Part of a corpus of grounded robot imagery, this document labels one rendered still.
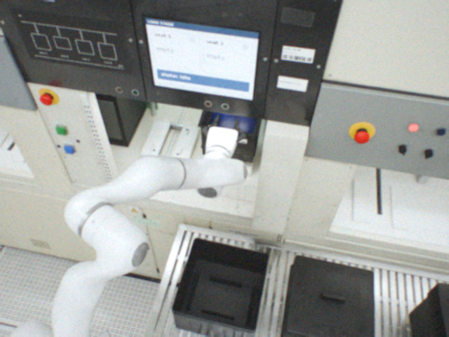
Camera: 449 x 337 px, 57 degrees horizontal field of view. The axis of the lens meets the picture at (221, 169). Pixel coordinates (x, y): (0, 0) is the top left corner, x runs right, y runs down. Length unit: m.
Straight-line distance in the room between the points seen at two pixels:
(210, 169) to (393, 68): 0.54
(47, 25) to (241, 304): 1.10
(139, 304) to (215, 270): 0.89
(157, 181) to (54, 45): 0.52
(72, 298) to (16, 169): 1.02
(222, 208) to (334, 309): 0.55
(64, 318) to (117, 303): 1.39
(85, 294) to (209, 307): 0.64
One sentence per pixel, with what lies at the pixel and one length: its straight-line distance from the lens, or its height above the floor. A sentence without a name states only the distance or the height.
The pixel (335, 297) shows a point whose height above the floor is 0.89.
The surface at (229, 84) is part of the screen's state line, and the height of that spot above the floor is 1.51.
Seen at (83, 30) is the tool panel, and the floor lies 1.62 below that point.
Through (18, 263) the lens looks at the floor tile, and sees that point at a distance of 2.73.
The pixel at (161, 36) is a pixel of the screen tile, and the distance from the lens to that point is 1.10.
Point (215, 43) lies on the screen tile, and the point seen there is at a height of 1.63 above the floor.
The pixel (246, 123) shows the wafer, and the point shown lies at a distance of 1.66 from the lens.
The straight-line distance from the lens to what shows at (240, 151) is 1.64.
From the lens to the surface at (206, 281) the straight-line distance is 1.60.
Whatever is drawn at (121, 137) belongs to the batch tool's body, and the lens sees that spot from 1.83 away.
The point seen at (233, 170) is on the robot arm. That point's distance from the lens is 1.20.
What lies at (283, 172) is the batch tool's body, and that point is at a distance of 1.28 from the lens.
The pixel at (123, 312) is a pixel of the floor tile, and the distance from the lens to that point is 2.42.
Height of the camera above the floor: 2.24
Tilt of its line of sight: 52 degrees down
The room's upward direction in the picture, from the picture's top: 1 degrees clockwise
